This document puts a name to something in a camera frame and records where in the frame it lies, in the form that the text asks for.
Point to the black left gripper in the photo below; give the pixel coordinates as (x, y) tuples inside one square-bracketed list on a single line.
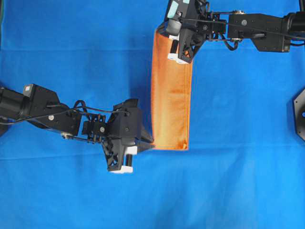
[(118, 153)]

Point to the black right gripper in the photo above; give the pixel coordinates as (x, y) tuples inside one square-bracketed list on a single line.
[(187, 43)]

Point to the orange towel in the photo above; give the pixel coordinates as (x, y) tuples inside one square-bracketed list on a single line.
[(171, 85)]

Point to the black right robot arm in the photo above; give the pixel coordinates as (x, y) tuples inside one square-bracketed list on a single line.
[(268, 33)]

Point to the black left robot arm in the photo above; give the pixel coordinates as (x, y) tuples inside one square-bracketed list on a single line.
[(42, 108)]

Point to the blue table cloth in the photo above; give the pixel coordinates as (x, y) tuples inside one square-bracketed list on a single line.
[(245, 166)]

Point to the right wrist camera teal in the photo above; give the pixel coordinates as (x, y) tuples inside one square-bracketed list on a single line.
[(176, 11)]

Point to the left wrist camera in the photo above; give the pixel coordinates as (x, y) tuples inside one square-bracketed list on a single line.
[(125, 123)]

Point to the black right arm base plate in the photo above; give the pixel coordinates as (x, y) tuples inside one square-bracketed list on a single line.
[(296, 116)]

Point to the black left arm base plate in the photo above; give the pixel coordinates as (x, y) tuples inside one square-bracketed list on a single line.
[(3, 118)]

